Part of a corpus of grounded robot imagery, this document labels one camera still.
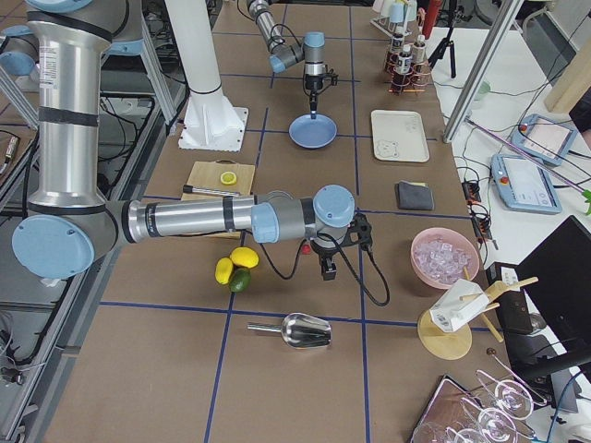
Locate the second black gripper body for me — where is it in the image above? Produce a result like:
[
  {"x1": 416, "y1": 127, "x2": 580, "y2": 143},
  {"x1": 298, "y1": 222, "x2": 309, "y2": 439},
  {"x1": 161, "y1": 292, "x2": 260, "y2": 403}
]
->
[{"x1": 303, "y1": 74, "x2": 323, "y2": 97}]

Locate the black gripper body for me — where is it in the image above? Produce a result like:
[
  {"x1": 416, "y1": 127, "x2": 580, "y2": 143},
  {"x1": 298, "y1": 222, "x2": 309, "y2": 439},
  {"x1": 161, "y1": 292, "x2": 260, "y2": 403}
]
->
[{"x1": 310, "y1": 235, "x2": 351, "y2": 272}]

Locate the blue plate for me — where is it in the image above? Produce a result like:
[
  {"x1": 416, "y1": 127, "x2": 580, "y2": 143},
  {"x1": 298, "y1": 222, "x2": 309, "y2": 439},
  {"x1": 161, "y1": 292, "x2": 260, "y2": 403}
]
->
[{"x1": 289, "y1": 114, "x2": 337, "y2": 150}]

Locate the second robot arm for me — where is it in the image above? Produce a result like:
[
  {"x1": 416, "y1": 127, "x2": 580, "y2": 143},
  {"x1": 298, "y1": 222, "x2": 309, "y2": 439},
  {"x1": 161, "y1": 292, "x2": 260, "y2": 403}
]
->
[{"x1": 247, "y1": 0, "x2": 329, "y2": 105}]

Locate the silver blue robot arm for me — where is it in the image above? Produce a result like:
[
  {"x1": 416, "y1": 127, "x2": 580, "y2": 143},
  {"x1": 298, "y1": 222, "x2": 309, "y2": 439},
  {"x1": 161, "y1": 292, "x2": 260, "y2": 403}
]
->
[{"x1": 12, "y1": 1, "x2": 355, "y2": 280}]

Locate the steel ice scoop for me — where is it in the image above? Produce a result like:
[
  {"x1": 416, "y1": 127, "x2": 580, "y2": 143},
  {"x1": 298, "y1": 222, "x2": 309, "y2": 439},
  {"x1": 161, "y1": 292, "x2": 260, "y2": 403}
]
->
[{"x1": 247, "y1": 313, "x2": 332, "y2": 349}]

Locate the yellow lemon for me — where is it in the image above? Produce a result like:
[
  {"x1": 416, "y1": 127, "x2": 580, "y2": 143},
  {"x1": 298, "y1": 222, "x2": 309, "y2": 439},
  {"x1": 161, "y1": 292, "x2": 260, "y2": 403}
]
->
[
  {"x1": 229, "y1": 246, "x2": 259, "y2": 269},
  {"x1": 214, "y1": 257, "x2": 235, "y2": 285}
]

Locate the green lime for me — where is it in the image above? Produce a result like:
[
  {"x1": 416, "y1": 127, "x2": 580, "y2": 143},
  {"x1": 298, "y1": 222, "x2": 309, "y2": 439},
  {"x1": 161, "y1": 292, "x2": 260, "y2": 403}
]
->
[{"x1": 228, "y1": 268, "x2": 251, "y2": 293}]

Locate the dark bottle white cap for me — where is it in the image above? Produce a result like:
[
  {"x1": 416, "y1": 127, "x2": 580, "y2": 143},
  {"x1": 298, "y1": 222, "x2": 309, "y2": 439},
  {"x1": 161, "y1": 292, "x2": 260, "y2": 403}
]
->
[{"x1": 389, "y1": 29, "x2": 404, "y2": 70}]

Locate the cream bear tray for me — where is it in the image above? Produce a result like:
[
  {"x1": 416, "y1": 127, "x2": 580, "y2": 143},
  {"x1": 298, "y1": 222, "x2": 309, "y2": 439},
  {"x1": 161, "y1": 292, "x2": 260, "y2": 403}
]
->
[{"x1": 370, "y1": 110, "x2": 429, "y2": 162}]

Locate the grey folded cloth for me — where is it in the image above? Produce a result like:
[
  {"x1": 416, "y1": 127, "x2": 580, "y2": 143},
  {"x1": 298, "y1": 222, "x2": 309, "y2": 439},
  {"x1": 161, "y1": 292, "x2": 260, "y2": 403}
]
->
[{"x1": 395, "y1": 181, "x2": 434, "y2": 210}]

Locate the blue cup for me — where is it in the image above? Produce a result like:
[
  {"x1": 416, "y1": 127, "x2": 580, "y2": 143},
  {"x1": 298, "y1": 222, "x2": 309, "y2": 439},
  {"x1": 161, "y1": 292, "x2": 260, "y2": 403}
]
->
[{"x1": 388, "y1": 0, "x2": 406, "y2": 24}]

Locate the pink bowl of ice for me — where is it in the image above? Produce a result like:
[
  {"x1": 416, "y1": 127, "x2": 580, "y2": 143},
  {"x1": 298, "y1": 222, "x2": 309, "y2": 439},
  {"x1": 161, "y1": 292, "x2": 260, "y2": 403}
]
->
[{"x1": 410, "y1": 227, "x2": 480, "y2": 289}]

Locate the wooden cutting board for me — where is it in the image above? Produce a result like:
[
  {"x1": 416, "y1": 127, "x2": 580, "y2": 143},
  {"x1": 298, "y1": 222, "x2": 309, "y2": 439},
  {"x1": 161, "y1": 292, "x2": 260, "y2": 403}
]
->
[{"x1": 181, "y1": 161, "x2": 255, "y2": 239}]

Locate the lemon half slice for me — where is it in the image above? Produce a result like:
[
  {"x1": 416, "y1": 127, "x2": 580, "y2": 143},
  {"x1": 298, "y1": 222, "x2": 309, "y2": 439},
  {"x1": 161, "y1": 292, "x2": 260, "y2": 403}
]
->
[{"x1": 220, "y1": 171, "x2": 237, "y2": 186}]

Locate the red thermos bottle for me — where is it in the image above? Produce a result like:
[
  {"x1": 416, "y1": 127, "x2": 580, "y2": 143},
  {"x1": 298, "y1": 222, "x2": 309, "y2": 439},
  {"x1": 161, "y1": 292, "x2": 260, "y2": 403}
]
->
[{"x1": 422, "y1": 0, "x2": 443, "y2": 40}]

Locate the white box on stand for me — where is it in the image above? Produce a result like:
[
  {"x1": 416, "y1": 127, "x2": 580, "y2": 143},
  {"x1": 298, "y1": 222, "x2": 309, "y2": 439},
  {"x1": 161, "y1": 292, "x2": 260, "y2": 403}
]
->
[{"x1": 429, "y1": 279, "x2": 489, "y2": 332}]

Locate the wooden cup stand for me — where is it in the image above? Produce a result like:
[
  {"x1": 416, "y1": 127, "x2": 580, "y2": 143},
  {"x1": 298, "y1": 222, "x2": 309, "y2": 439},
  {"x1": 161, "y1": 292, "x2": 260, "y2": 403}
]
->
[{"x1": 417, "y1": 277, "x2": 538, "y2": 360}]

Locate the black tripod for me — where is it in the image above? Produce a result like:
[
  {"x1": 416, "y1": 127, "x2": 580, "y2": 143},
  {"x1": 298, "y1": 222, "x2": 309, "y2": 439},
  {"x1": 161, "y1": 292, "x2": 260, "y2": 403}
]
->
[{"x1": 428, "y1": 0, "x2": 458, "y2": 78}]

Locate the blue teach pendant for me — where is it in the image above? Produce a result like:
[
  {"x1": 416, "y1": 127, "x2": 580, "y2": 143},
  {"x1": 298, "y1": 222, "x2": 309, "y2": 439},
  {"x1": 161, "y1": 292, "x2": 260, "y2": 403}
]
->
[
  {"x1": 511, "y1": 114, "x2": 578, "y2": 166},
  {"x1": 490, "y1": 154, "x2": 562, "y2": 214}
]

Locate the clear wine glass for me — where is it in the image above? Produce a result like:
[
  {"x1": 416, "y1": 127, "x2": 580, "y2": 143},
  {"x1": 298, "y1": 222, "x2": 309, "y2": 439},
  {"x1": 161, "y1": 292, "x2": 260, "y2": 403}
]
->
[
  {"x1": 476, "y1": 369, "x2": 534, "y2": 421},
  {"x1": 460, "y1": 397, "x2": 517, "y2": 443}
]

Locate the black monitor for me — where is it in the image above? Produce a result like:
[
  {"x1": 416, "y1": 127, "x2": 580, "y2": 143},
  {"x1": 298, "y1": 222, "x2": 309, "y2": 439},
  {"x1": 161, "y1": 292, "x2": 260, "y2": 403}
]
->
[{"x1": 506, "y1": 216, "x2": 590, "y2": 381}]

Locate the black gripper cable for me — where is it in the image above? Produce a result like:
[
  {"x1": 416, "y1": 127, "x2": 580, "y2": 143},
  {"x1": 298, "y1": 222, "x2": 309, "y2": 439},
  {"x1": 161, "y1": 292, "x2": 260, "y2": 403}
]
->
[{"x1": 256, "y1": 233, "x2": 392, "y2": 306}]

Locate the copper wire bottle rack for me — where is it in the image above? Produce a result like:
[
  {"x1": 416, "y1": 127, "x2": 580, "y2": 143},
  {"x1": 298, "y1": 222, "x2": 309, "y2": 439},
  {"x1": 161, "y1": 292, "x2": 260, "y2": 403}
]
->
[{"x1": 384, "y1": 50, "x2": 430, "y2": 94}]

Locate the aluminium frame post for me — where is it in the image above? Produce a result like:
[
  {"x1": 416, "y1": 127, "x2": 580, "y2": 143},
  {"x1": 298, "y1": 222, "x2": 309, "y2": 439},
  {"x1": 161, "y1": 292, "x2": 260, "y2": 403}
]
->
[{"x1": 442, "y1": 0, "x2": 524, "y2": 143}]

